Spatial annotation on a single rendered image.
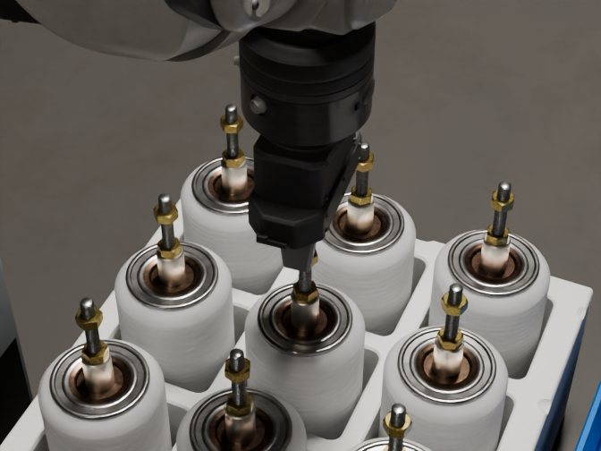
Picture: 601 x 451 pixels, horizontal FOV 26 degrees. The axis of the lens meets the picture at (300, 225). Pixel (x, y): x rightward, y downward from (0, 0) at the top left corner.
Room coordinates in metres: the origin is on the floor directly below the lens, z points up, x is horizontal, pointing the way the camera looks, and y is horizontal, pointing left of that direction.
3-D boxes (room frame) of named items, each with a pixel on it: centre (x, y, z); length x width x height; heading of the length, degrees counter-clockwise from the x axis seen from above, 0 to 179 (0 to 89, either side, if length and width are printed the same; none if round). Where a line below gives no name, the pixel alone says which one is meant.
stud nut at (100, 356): (0.62, 0.15, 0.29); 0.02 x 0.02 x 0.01; 44
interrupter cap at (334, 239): (0.79, -0.05, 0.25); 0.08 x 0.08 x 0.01
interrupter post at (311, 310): (0.68, 0.00, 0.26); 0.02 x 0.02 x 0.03
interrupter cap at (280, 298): (0.68, 0.00, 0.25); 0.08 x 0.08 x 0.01
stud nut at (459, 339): (0.63, -0.11, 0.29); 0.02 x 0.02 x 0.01; 79
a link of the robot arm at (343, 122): (0.68, 0.00, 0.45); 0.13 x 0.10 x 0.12; 161
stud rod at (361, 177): (0.79, -0.05, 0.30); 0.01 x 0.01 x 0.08
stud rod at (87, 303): (0.62, 0.15, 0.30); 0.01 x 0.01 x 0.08
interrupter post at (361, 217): (0.79, -0.05, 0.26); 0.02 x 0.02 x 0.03
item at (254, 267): (0.84, 0.06, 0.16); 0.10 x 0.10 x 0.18
